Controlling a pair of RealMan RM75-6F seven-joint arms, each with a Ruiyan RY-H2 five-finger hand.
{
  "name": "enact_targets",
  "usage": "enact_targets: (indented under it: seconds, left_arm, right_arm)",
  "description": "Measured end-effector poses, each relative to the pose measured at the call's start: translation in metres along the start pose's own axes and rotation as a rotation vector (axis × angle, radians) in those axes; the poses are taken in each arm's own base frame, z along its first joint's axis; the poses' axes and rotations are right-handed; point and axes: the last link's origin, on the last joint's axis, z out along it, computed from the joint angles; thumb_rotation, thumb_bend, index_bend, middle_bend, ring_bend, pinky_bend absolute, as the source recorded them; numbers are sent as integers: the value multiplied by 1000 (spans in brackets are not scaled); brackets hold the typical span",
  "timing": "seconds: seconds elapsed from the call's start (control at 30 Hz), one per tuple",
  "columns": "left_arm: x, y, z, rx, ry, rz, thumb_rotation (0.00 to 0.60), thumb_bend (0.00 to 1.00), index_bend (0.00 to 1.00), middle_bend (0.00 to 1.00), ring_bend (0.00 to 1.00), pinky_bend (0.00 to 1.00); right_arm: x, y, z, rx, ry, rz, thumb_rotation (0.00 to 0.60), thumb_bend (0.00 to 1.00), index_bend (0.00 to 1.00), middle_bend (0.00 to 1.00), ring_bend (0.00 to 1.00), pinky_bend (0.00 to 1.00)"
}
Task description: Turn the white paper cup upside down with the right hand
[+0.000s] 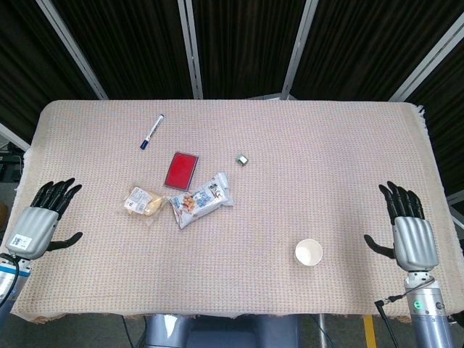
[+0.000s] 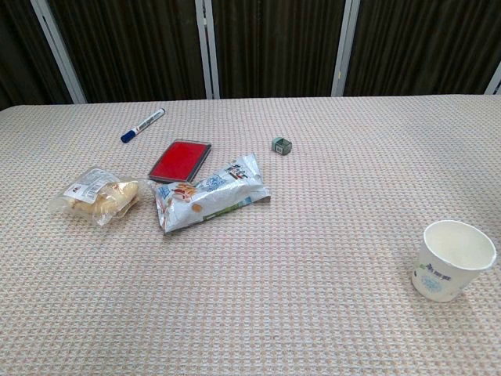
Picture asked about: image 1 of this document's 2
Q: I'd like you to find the white paper cup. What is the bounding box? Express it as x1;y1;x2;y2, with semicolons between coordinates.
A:
294;238;324;267

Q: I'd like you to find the beige woven tablecloth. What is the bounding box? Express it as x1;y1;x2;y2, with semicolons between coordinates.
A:
9;99;464;326

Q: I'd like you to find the white blue marker pen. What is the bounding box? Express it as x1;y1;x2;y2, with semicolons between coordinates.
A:
139;114;165;151

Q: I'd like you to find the black cable with plug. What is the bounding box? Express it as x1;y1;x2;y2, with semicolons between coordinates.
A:
374;277;436;348

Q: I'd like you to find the grey black right robot hand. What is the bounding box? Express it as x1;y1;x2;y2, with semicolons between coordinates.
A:
363;181;439;272

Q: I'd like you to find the grey metal partition post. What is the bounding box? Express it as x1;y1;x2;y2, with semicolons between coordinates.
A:
281;0;320;99
445;190;464;231
0;122;32;152
35;0;109;101
387;12;464;103
176;0;204;100

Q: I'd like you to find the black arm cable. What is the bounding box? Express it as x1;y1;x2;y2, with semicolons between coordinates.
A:
0;252;21;307

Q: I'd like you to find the red ink stamp pad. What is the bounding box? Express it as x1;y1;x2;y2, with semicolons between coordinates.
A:
162;152;200;191

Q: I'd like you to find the clear packaged bread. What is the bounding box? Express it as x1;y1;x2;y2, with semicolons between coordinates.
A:
123;184;167;224

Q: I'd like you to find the dark ribbed partition panel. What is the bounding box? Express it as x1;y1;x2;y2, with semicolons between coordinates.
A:
291;0;464;102
0;0;101;146
50;0;193;101
191;0;307;99
405;43;464;196

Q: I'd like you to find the black equipment rack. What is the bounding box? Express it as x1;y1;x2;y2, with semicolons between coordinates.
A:
0;143;26;182

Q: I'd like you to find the white snack bag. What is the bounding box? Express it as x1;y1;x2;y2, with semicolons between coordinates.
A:
168;172;235;230

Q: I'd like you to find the grey black left robot hand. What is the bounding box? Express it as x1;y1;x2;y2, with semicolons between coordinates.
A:
5;177;83;260

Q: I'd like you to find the grey robot torso base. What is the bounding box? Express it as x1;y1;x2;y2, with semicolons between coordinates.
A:
143;314;302;348

